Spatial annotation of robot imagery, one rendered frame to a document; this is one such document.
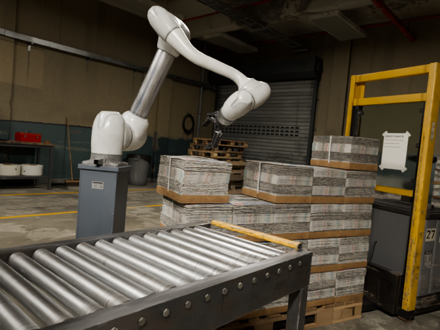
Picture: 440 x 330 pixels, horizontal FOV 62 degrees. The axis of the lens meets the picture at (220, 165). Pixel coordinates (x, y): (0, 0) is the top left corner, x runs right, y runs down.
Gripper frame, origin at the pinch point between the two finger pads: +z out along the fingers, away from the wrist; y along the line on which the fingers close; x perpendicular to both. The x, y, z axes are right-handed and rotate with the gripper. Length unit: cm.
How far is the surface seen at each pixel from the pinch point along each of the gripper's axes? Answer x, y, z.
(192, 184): -8.2, 25.2, 7.4
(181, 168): -13.3, 16.5, 7.7
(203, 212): -0.2, 38.5, 14.3
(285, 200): 55, 32, 11
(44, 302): -81, 80, -70
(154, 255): -50, 69, -47
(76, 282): -74, 75, -58
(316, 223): 82, 45, 18
